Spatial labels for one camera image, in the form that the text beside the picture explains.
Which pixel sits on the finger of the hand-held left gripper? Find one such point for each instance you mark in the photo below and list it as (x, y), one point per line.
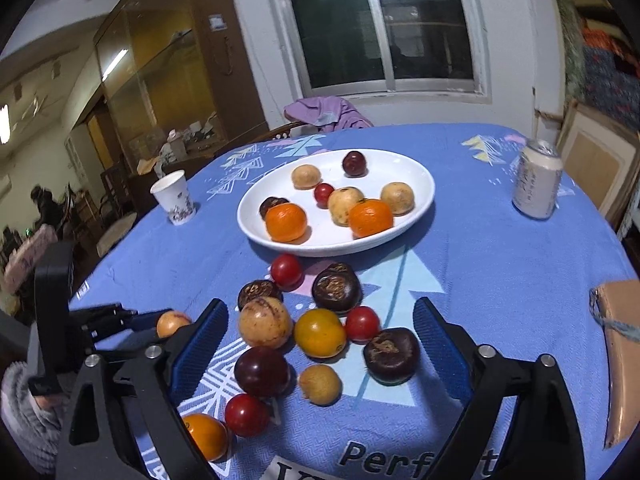
(100, 320)
(145, 321)

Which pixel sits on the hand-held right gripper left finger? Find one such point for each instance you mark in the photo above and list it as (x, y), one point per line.
(200, 355)

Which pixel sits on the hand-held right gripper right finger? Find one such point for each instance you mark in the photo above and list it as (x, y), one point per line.
(442, 350)

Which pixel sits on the peach-coloured round fruit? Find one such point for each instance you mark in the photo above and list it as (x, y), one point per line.
(172, 323)

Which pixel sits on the dark water chestnut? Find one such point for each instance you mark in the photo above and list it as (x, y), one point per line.
(257, 291)
(391, 355)
(270, 205)
(336, 287)

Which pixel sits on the dark purple plum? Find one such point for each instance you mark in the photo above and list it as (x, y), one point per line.
(354, 163)
(261, 371)

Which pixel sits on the tan spotted round fruit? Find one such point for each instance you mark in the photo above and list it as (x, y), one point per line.
(397, 198)
(264, 322)

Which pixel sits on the yellow-orange tomato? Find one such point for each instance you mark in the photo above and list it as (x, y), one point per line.
(210, 435)
(320, 332)

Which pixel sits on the small brown longan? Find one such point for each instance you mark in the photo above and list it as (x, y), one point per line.
(320, 384)

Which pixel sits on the orange mandarin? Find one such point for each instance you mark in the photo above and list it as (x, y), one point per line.
(285, 222)
(370, 217)

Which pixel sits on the white oval plate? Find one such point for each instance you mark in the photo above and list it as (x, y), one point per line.
(410, 180)

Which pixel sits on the large tan round fruit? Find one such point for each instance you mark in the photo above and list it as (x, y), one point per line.
(345, 205)

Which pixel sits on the small tan round fruit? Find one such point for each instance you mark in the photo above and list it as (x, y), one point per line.
(306, 176)

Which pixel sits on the chair with pale cushion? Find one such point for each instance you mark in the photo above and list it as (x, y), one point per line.
(115, 232)

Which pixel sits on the white printed paper cup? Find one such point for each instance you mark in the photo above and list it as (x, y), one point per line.
(174, 200)

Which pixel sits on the white drink can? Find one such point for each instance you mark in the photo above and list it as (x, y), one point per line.
(537, 182)

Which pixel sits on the wooden chair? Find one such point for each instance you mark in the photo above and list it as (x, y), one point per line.
(270, 132)

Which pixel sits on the framed wooden board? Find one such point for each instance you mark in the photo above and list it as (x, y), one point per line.
(595, 160)

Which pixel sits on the wooden glass-door cabinet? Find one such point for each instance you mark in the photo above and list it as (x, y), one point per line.
(165, 75)

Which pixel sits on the purple cloth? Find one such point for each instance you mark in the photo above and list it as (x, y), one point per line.
(325, 110)

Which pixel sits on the white paper notice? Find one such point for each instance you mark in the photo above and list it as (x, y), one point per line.
(217, 22)

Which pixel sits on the sliding glass window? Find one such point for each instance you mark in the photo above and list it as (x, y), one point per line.
(380, 25)

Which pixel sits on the white wall conduit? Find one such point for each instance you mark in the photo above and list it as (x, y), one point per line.
(532, 50)

